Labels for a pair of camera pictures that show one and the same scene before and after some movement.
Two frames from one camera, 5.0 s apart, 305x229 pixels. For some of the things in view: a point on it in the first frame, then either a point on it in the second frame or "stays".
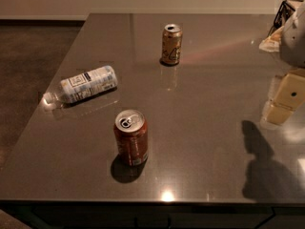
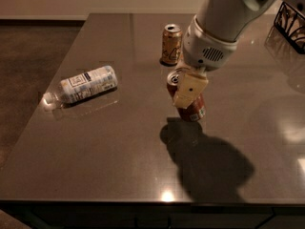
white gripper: x=294 y=43 to x=205 y=50
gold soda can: x=172 y=44 stays
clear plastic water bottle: x=82 y=85 stays
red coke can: x=131 y=128 to x=194 y=112
